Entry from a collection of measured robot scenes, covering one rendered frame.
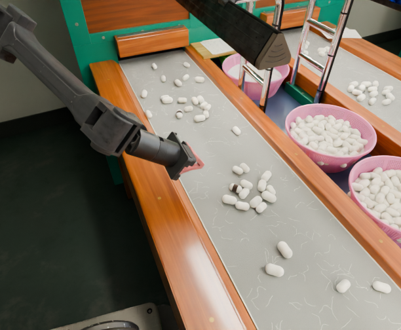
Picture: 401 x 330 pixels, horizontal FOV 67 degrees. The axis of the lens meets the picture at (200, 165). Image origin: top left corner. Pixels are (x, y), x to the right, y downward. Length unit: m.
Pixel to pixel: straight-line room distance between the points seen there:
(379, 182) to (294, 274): 0.38
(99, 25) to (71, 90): 0.74
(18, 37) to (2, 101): 1.60
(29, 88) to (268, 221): 1.90
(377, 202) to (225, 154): 0.41
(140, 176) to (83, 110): 0.27
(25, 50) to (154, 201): 0.42
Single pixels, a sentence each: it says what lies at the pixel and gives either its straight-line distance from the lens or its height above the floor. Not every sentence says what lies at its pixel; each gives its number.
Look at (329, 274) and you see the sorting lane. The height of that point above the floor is 0.74.
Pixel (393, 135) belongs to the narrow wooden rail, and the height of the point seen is 0.76.
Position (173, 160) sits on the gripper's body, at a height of 0.89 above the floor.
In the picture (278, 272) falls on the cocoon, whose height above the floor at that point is 0.76.
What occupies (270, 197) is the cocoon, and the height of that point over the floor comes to 0.76.
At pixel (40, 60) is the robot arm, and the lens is 0.72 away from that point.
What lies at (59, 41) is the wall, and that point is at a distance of 2.21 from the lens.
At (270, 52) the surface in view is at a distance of 0.66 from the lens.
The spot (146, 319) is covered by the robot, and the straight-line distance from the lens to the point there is 0.92.
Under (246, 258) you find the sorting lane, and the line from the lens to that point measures 0.69.
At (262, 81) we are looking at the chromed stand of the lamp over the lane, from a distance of 1.03.
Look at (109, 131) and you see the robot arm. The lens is 0.57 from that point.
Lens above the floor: 1.34
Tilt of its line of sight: 44 degrees down
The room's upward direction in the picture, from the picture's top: straight up
